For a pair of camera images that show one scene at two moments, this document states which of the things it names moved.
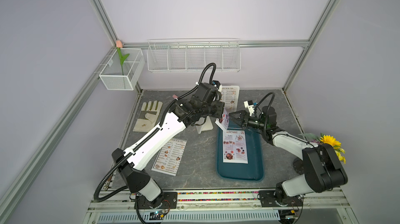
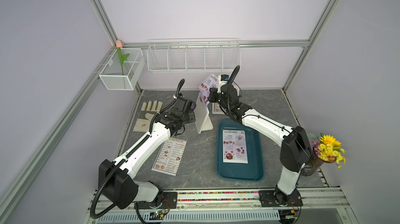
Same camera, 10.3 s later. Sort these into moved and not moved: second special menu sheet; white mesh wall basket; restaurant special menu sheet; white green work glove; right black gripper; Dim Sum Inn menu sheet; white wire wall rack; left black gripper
Moved: right black gripper; left black gripper; restaurant special menu sheet
Not moved: Dim Sum Inn menu sheet; white green work glove; white mesh wall basket; white wire wall rack; second special menu sheet
